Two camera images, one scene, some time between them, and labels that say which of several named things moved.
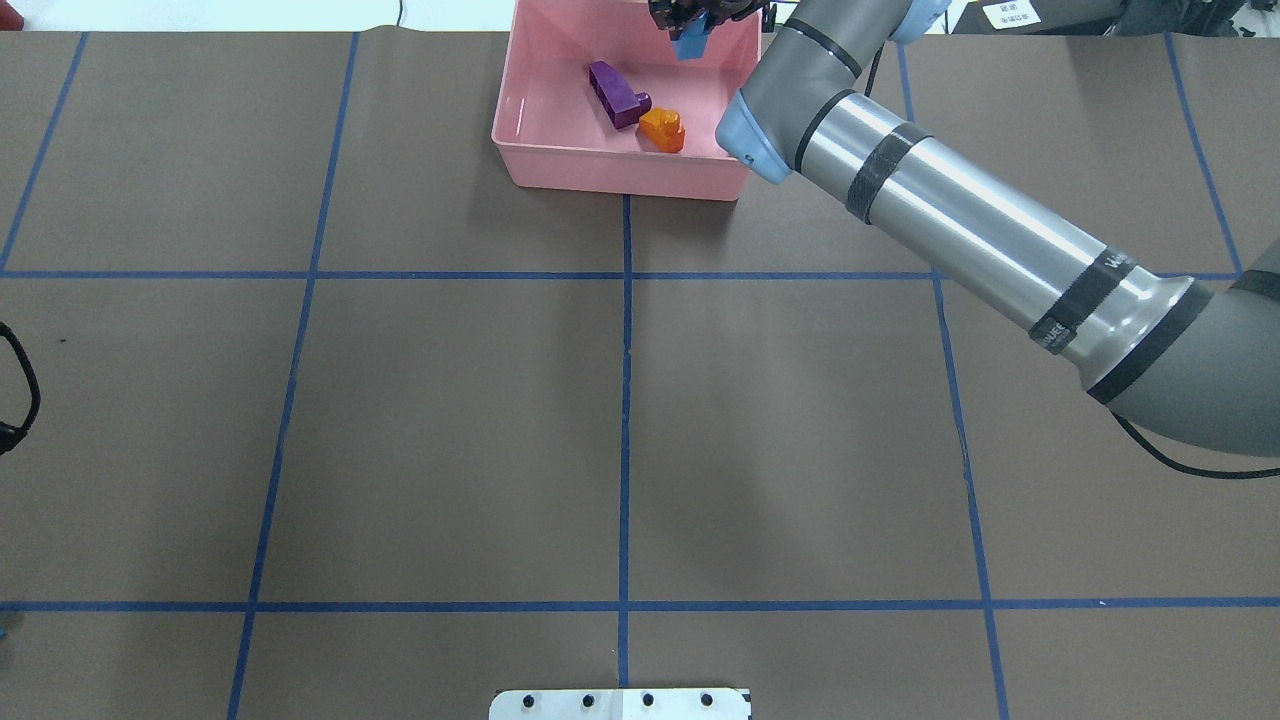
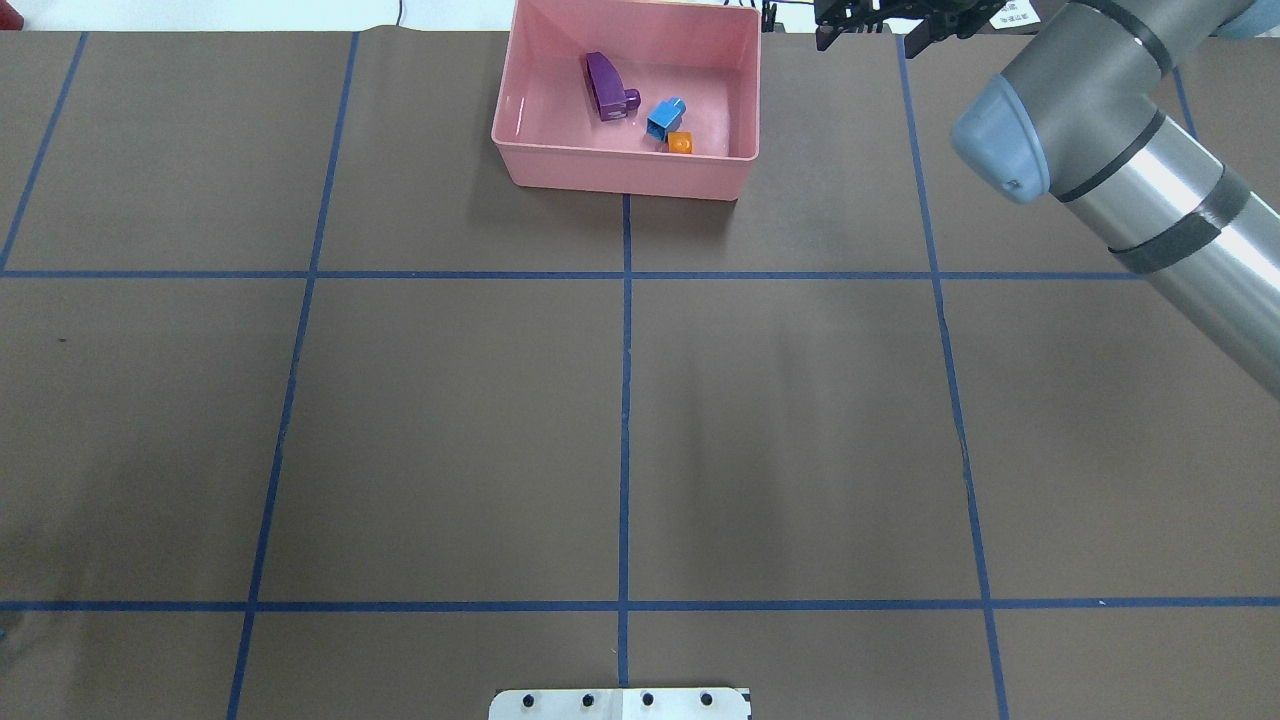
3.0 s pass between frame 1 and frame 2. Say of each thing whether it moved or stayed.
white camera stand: stayed
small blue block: moved
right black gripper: moved
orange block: moved
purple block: moved
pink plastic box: stayed
